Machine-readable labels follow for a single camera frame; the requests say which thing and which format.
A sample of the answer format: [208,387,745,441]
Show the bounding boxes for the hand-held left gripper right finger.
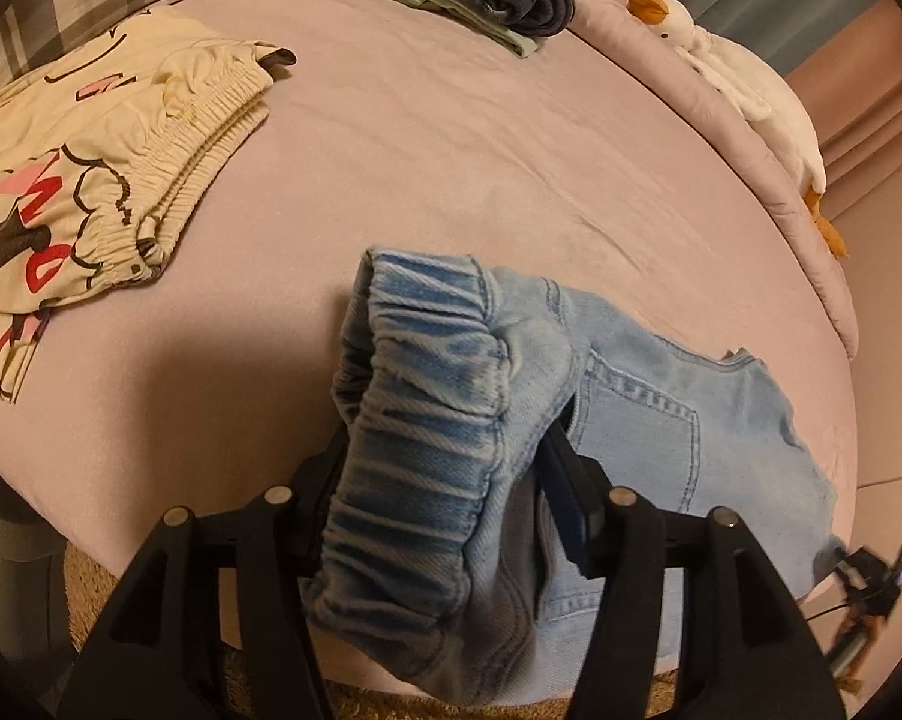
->
[537,420,849,720]

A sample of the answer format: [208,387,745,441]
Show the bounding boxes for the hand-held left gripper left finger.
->
[57,426,360,720]

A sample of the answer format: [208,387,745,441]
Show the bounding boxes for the light blue denim pants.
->
[301,246,849,706]

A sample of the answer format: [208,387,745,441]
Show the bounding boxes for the cream printed pants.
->
[0,6,298,406]

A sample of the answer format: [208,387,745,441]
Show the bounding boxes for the black tripod stand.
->
[811,531,902,683]

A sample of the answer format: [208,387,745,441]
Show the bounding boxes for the pink bed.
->
[0,0,861,706]

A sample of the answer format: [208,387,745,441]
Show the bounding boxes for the pink quilt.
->
[567,0,861,357]

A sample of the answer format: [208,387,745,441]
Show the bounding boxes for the white goose plush toy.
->
[617,0,849,260]

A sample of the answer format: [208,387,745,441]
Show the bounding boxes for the pink curtain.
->
[784,0,902,220]

